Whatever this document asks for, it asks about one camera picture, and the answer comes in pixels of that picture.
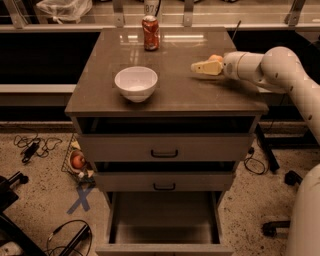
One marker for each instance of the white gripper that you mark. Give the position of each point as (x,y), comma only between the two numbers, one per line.
(230,65)

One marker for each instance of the orange fruit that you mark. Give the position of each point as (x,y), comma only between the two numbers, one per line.
(215,57)

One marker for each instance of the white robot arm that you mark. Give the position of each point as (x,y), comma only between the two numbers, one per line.
(282,68)

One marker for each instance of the grey drawer cabinet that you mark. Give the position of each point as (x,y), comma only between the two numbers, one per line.
(183,103)

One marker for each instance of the open bottom drawer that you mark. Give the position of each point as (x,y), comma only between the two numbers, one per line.
(163,224)

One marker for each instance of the red soda can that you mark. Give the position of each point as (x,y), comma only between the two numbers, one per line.
(150,28)

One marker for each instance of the white ceramic bowl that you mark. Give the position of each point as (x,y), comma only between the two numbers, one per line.
(136,83)

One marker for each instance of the white plastic bag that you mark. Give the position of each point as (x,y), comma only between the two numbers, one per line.
(65,10)

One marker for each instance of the red apple in basket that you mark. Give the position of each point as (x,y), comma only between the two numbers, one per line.
(78,162)

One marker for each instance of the black office chair base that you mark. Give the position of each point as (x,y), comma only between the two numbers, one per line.
(269,229)

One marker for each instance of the blue tape cross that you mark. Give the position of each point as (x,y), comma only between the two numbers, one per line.
(82,200)

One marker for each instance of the black stand bottom left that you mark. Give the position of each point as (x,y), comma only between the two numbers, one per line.
(10,218)

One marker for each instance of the middle drawer with handle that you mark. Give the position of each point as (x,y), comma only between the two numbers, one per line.
(163,181)

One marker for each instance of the drawer with handle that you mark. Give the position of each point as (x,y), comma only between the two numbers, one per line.
(165,148)
(163,181)

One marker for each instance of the top drawer with handle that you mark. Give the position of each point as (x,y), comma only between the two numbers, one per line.
(165,148)

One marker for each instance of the black wire basket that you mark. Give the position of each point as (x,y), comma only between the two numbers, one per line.
(83,175)

